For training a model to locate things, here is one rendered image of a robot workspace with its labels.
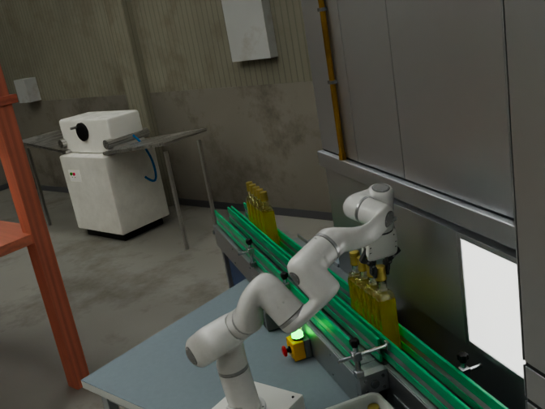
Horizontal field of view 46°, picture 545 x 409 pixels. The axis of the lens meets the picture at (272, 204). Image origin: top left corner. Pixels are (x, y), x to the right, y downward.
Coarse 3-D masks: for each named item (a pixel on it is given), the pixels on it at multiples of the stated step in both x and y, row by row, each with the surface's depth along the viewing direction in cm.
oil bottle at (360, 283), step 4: (356, 280) 208; (360, 280) 206; (364, 280) 205; (368, 280) 205; (356, 284) 208; (360, 284) 205; (364, 284) 204; (356, 288) 209; (360, 288) 205; (356, 292) 210; (360, 292) 206; (360, 296) 207; (360, 300) 208; (364, 300) 206; (360, 304) 209; (364, 304) 206; (360, 308) 210; (364, 308) 207; (360, 312) 211; (364, 312) 207; (364, 316) 208
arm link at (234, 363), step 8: (240, 344) 187; (232, 352) 187; (240, 352) 187; (224, 360) 188; (232, 360) 186; (240, 360) 187; (224, 368) 187; (232, 368) 187; (240, 368) 188; (224, 376) 188; (232, 376) 187
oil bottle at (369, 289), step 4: (368, 284) 201; (372, 284) 200; (376, 284) 200; (364, 288) 203; (368, 288) 200; (372, 288) 199; (376, 288) 200; (364, 292) 203; (368, 292) 200; (372, 292) 199; (364, 296) 204; (368, 296) 201; (368, 300) 202; (368, 304) 203; (372, 304) 200; (368, 308) 203; (372, 308) 201; (368, 312) 204; (372, 312) 201; (368, 316) 205; (372, 316) 202; (368, 320) 206; (372, 320) 203; (372, 324) 204
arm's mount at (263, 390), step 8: (256, 384) 209; (264, 392) 203; (272, 392) 202; (280, 392) 201; (288, 392) 200; (224, 400) 205; (264, 400) 199; (272, 400) 198; (280, 400) 197; (288, 400) 196; (296, 400) 195; (216, 408) 202; (224, 408) 201; (272, 408) 194; (280, 408) 193; (288, 408) 192; (296, 408) 195; (304, 408) 198
